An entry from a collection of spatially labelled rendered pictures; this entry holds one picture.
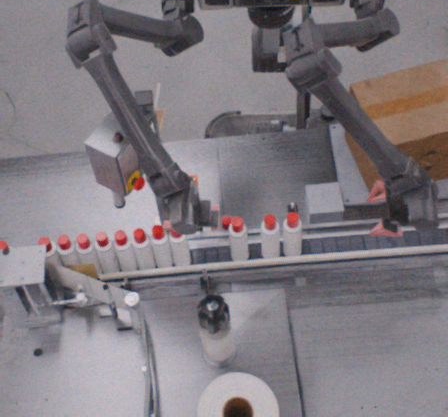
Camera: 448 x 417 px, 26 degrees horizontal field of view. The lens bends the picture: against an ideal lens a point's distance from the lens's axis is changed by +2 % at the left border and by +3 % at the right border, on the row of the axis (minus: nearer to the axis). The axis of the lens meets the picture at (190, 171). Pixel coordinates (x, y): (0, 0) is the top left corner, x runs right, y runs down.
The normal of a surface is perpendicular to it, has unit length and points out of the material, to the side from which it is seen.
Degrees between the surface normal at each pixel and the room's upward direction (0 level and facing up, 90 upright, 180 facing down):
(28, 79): 0
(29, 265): 0
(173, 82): 0
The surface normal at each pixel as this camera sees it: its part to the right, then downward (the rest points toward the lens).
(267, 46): -0.04, 0.85
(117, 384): -0.08, -0.54
